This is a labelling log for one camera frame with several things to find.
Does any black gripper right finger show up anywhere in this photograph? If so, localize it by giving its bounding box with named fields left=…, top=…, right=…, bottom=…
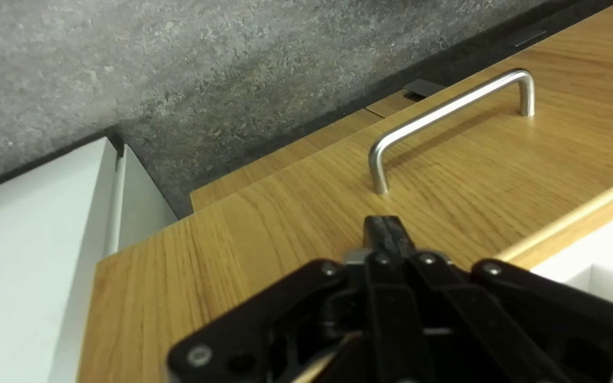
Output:
left=389, top=214, right=613, bottom=383

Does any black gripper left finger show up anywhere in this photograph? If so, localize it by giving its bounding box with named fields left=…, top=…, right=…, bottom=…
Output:
left=167, top=213, right=394, bottom=383

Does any wooden front white drawer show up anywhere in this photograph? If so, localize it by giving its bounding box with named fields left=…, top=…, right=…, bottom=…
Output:
left=76, top=0, right=613, bottom=383

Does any silver drawer handle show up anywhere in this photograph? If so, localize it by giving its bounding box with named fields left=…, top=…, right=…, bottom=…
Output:
left=366, top=66, right=538, bottom=198

